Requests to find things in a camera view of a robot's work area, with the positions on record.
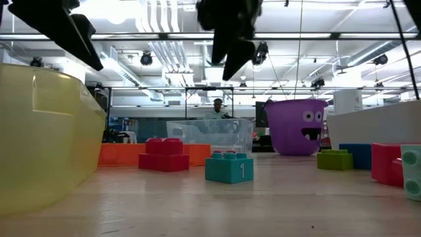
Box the light blue numbered brick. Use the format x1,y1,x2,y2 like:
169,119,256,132
205,151,255,185

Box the olive green toy brick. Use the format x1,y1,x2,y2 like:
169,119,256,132
316,149,355,172

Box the purple monster-face bucket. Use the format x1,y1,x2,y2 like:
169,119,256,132
264,98,330,157

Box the white sign board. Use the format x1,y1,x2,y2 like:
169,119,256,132
333,90,364,115

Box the orange flat foam shapes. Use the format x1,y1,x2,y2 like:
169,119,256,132
97,143,147,167

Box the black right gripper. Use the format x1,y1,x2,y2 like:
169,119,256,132
196,0,264,82

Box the yellow translucent plastic bin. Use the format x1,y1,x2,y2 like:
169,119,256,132
0,63,107,215

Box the pale mint toy brick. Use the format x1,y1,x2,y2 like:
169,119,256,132
400,145,421,203

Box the red heart-shaped toy brick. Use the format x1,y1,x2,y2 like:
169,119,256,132
371,142,421,188

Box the red two-stud toy brick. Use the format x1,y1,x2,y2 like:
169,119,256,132
138,138,191,173

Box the blue toy brick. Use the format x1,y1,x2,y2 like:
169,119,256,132
338,143,373,171

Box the orange rounded toy block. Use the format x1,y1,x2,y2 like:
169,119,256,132
182,144,212,167

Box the black monitor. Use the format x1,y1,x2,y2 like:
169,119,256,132
255,101,268,128

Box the clear plastic container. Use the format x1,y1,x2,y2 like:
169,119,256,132
166,118,255,154

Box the person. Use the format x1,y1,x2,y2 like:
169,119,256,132
203,97,231,120

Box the white plastic bin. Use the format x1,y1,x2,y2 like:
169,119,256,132
326,99,421,151

